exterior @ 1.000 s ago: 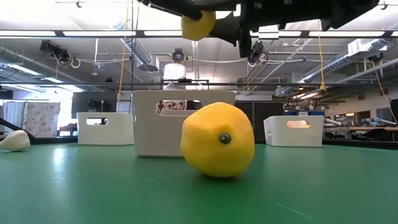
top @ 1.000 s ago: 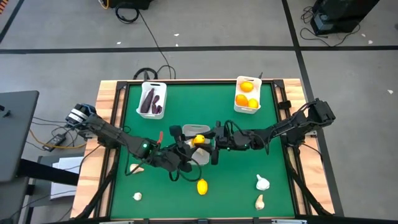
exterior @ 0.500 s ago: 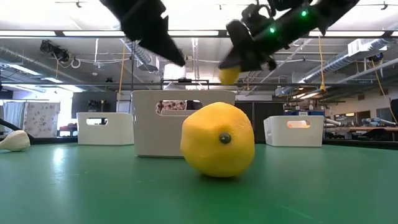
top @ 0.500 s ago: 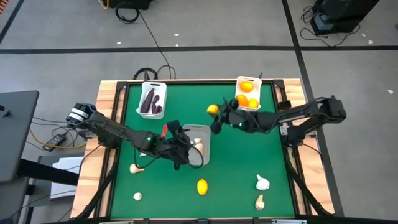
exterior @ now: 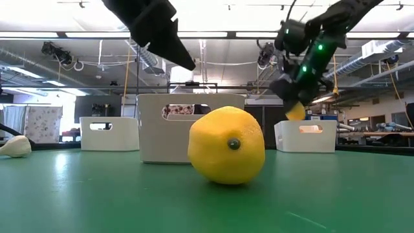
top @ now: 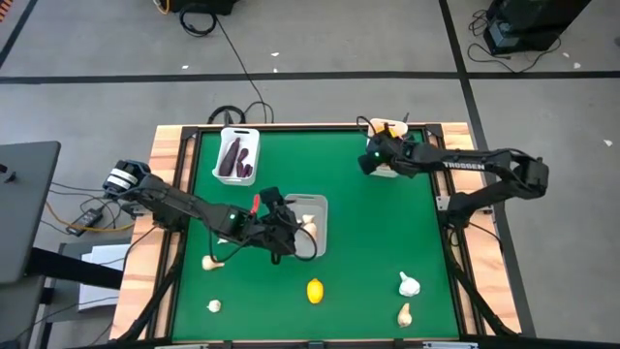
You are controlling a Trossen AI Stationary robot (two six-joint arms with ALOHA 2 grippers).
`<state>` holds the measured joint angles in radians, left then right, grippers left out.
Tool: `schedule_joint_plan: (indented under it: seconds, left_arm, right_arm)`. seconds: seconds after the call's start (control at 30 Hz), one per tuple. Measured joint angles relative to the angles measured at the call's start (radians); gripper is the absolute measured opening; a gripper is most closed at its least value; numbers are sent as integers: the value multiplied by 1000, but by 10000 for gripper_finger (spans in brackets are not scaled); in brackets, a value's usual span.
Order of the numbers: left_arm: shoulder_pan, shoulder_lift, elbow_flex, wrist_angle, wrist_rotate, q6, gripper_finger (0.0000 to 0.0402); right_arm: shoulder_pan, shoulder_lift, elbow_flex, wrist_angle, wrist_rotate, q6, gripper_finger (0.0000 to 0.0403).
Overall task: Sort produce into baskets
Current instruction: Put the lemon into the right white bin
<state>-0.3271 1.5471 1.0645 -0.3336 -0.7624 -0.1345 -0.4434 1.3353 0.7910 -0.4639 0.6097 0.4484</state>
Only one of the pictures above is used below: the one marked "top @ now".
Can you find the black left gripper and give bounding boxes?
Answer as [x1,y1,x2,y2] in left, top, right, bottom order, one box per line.
[244,206,305,259]

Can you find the large dark purple eggplant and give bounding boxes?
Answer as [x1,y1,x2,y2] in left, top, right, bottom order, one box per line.
[218,137,242,177]

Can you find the tan elongated garlic bulb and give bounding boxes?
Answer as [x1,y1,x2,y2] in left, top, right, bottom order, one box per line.
[396,302,414,329]

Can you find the small white plastic basket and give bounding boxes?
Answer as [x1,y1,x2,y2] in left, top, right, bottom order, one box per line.
[366,117,410,179]
[211,126,262,187]

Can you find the large white plastic basket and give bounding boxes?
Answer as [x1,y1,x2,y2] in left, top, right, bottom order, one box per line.
[283,193,329,259]

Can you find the white paper sheets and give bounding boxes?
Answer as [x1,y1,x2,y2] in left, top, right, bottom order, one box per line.
[77,243,132,311]

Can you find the black power adapter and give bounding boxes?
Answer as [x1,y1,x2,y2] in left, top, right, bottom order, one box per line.
[65,206,106,238]

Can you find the black equipment case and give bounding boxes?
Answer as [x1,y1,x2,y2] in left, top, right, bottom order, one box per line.
[483,0,592,55]

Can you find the black desk beam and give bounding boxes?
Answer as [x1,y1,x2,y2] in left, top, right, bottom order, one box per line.
[26,246,125,291]

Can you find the black box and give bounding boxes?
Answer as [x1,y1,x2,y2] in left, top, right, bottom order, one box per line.
[169,0,239,16]

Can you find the grey desk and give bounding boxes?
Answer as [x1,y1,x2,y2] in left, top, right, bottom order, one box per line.
[0,141,62,285]

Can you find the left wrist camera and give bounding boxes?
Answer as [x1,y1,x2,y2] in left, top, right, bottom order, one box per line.
[259,186,286,210]

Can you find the black diagonal frame strut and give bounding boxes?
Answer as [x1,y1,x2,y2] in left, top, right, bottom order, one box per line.
[445,227,514,335]
[118,232,188,340]

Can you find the long black floor cable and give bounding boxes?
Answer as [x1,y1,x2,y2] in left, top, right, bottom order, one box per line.
[215,16,276,125]

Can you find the tangled black cables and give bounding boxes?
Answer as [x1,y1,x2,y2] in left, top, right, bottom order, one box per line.
[467,8,563,74]

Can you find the yellow floor cable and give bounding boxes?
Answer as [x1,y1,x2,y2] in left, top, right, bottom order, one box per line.
[46,201,137,233]

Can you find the coiled black cable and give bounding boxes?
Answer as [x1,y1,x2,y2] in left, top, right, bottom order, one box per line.
[178,4,218,38]

